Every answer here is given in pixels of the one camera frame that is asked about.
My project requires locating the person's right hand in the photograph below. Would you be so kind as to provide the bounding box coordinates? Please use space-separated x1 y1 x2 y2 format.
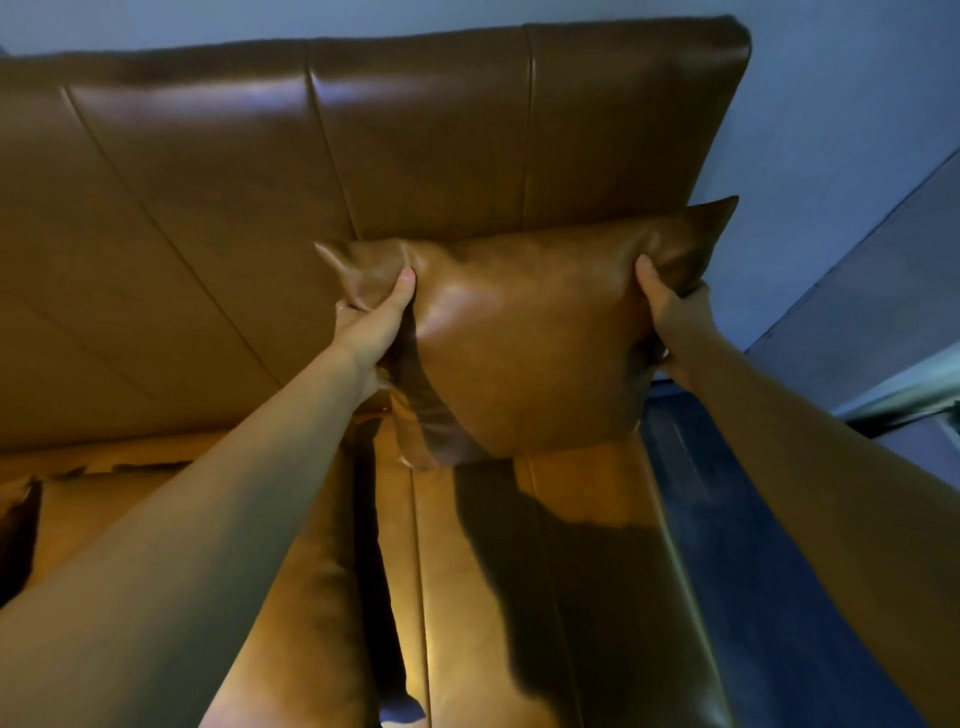
635 254 723 391

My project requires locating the person's left hand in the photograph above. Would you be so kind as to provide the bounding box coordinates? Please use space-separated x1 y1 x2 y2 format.
330 267 417 403

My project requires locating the brown leather square cushion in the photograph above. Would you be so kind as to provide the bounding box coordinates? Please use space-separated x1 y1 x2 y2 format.
314 195 741 471

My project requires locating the person's left forearm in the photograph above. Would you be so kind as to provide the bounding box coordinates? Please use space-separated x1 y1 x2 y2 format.
0 341 376 728

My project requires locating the person's right forearm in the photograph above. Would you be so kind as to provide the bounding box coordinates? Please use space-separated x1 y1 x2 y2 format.
678 330 960 728

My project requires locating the brown leather sofa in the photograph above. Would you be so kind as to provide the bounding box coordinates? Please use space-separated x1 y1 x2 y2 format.
0 15 753 728

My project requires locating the large brown leather cushion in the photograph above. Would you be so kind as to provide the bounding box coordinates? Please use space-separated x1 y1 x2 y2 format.
22 442 384 728

